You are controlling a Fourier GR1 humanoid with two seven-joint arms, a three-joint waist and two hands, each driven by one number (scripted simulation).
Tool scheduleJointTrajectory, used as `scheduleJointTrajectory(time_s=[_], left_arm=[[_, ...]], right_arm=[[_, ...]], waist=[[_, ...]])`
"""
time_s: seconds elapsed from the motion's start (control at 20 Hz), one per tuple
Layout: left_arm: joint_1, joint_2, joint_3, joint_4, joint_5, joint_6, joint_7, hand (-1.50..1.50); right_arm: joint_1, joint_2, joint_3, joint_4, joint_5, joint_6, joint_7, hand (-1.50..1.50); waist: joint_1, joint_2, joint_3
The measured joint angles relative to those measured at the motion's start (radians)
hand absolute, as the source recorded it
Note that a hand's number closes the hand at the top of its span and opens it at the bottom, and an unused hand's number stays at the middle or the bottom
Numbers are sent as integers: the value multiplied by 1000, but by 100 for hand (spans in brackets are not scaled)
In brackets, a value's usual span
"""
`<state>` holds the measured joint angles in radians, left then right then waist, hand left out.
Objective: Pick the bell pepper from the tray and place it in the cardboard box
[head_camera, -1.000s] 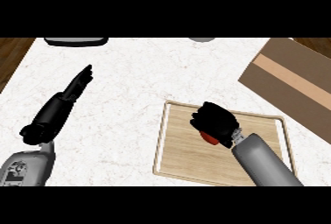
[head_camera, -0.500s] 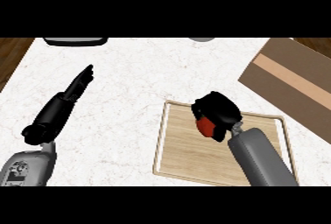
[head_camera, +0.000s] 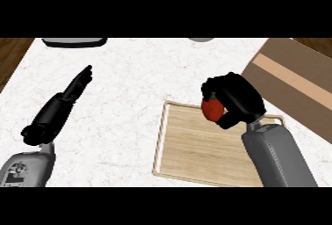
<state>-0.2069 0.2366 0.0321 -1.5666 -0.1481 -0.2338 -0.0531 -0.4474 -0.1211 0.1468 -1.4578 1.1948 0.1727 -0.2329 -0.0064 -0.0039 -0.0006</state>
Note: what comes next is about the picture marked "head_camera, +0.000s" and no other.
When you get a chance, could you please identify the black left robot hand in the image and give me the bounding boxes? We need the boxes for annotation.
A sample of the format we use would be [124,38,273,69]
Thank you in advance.
[20,64,93,147]

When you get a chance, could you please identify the brown cardboard box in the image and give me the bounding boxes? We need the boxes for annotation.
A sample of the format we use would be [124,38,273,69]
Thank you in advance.
[241,38,332,145]

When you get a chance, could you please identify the red bell pepper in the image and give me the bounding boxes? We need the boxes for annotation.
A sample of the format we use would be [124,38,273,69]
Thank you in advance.
[201,91,228,122]

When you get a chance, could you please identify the pale wooden tray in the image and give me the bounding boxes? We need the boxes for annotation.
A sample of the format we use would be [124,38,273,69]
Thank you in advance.
[152,100,287,188]

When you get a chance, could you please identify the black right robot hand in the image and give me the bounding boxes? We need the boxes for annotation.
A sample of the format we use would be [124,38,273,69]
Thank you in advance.
[201,71,268,130]

